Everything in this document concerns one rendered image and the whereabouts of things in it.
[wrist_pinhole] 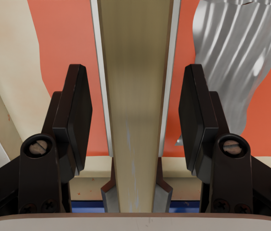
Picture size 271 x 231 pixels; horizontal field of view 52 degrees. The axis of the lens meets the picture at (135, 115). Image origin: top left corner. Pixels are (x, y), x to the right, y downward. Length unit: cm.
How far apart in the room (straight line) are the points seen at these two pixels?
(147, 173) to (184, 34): 12
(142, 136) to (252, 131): 21
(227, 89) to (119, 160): 14
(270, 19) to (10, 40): 21
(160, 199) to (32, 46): 20
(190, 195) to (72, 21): 27
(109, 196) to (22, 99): 13
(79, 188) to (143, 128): 26
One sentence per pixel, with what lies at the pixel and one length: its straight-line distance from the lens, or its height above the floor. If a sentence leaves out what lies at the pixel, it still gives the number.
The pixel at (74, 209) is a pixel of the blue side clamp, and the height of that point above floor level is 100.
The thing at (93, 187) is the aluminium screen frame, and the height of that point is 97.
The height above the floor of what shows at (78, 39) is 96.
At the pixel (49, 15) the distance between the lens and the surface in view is 24.
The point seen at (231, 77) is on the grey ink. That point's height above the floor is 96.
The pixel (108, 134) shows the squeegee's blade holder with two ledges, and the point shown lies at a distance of 26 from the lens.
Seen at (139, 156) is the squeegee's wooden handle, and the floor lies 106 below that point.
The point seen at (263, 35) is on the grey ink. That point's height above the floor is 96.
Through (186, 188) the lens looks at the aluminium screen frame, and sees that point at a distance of 40.
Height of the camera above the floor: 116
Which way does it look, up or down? 43 degrees down
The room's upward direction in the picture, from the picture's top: 180 degrees counter-clockwise
